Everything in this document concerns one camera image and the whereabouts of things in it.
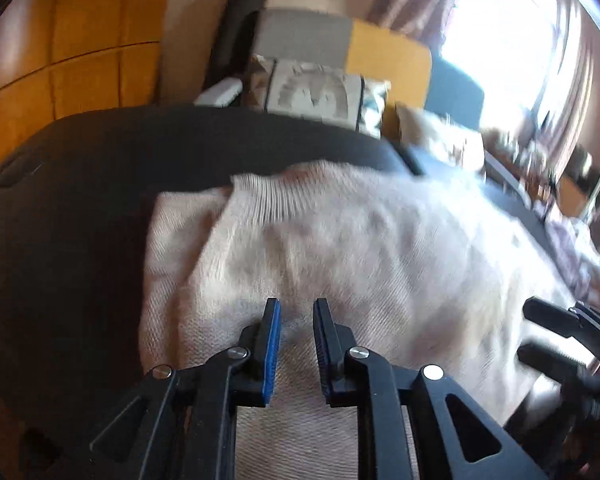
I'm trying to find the beige knit sweater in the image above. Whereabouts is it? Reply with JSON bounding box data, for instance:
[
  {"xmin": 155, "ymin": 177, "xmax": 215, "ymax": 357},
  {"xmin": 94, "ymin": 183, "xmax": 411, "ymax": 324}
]
[{"xmin": 138, "ymin": 162, "xmax": 574, "ymax": 479}]

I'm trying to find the grey yellow blue sofa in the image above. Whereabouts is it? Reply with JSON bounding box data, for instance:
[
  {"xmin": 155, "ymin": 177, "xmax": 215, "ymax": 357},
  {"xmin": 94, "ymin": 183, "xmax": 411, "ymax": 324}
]
[{"xmin": 194, "ymin": 6, "xmax": 531, "ymax": 206}]

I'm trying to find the wooden side desk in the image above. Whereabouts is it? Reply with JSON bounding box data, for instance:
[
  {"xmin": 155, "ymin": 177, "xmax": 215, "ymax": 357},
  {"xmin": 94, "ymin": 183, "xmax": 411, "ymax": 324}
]
[{"xmin": 493, "ymin": 133, "xmax": 588, "ymax": 217}]

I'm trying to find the tiger print cushion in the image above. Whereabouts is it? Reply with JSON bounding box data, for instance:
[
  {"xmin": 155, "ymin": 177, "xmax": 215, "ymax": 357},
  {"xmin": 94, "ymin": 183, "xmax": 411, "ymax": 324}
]
[{"xmin": 242, "ymin": 55, "xmax": 391, "ymax": 139}]

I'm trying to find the deer print cushion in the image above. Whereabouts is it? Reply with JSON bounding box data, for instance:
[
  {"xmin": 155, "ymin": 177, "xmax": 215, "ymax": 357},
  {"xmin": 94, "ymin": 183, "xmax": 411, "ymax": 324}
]
[{"xmin": 396, "ymin": 104, "xmax": 486, "ymax": 176}]

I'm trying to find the black rolled mat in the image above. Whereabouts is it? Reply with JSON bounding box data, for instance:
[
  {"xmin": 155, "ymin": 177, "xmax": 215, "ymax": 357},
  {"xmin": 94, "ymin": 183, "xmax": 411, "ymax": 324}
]
[{"xmin": 202, "ymin": 0, "xmax": 266, "ymax": 90}]

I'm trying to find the black padded table mat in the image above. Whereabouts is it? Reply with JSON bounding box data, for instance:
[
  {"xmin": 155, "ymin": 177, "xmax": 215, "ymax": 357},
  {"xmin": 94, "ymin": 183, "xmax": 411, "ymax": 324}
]
[{"xmin": 0, "ymin": 104, "xmax": 581, "ymax": 480}]

